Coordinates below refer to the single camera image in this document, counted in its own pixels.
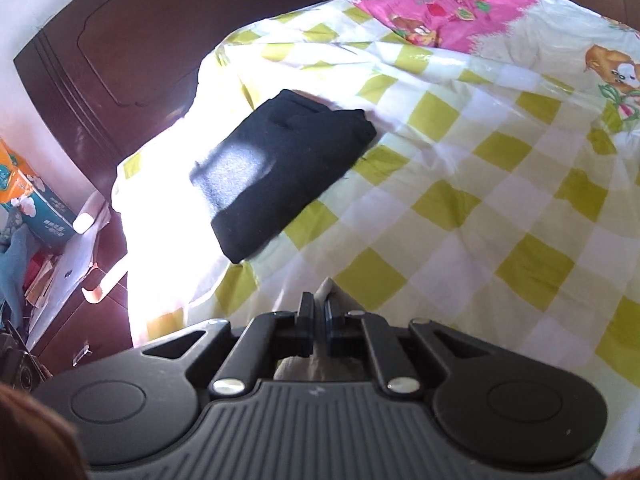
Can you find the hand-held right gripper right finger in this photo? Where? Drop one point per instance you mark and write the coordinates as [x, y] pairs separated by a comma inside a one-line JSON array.
[[331, 327]]

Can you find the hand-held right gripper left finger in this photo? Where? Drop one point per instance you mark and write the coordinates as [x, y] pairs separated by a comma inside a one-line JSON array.
[[306, 325]]

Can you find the light grey pants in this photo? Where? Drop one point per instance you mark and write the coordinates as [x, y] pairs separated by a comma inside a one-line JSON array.
[[310, 367]]

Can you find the black folded pants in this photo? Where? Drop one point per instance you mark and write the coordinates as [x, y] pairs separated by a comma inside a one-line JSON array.
[[300, 160]]

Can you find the checkered cartoon printed blanket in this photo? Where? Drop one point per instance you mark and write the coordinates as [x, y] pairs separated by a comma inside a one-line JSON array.
[[450, 210]]

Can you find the dark wooden nightstand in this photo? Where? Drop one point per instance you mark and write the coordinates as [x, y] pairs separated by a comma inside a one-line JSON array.
[[110, 315]]

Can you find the small white box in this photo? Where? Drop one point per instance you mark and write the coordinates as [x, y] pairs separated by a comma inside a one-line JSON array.
[[84, 223]]

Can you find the stack of papers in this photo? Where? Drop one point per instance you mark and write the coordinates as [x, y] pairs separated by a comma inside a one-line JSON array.
[[40, 280]]

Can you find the black object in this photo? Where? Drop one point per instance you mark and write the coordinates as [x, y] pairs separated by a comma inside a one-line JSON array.
[[22, 360]]

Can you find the blue cloth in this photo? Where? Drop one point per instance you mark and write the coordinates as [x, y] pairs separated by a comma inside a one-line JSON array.
[[15, 270]]

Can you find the blurred reddish brown shape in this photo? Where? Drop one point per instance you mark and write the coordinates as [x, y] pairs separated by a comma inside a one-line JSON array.
[[30, 440]]

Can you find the orange and blue tissue pack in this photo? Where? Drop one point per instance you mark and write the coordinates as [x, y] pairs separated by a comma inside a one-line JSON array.
[[30, 200]]

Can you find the dark wooden headboard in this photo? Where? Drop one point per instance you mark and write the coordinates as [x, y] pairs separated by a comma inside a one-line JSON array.
[[150, 35]]

